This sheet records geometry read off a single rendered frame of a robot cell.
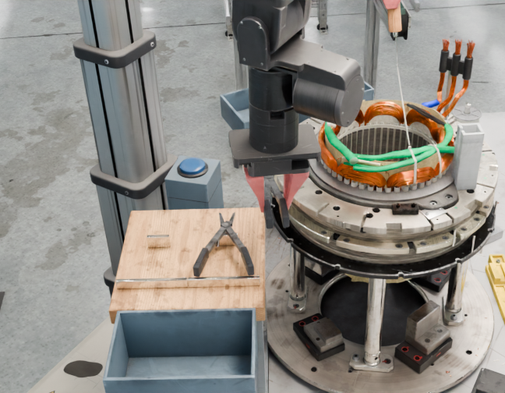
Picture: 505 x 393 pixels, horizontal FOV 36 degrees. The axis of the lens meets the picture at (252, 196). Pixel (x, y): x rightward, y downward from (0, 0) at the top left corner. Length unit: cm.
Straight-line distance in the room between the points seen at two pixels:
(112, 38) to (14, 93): 255
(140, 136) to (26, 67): 271
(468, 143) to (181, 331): 44
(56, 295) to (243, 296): 170
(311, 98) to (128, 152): 62
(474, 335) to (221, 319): 49
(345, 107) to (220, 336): 33
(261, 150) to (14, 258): 199
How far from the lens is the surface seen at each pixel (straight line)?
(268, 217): 94
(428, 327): 125
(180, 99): 358
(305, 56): 83
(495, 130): 185
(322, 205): 105
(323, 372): 123
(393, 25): 104
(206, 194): 122
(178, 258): 103
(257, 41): 81
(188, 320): 96
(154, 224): 109
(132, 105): 135
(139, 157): 140
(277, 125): 88
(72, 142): 337
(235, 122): 133
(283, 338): 127
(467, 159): 107
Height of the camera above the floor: 173
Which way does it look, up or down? 36 degrees down
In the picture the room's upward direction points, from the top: 3 degrees counter-clockwise
